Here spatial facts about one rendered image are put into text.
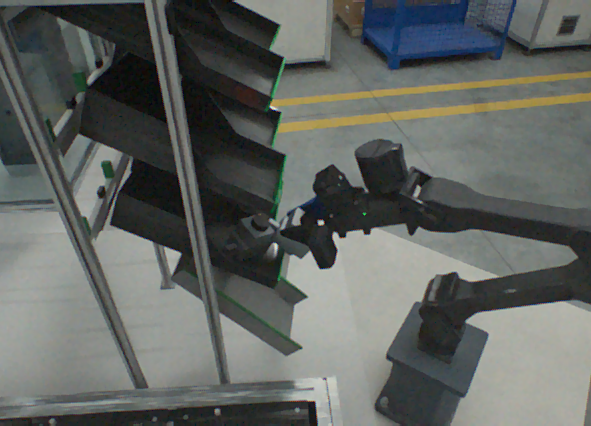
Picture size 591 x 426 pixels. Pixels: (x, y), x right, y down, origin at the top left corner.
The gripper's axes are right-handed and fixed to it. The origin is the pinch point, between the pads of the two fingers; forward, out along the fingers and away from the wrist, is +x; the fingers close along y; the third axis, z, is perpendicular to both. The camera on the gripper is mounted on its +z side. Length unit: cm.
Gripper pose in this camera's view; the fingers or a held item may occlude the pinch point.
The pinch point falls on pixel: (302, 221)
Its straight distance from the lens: 75.4
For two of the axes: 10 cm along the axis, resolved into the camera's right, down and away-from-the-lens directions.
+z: -3.8, -7.6, -5.2
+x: -8.9, 1.5, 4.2
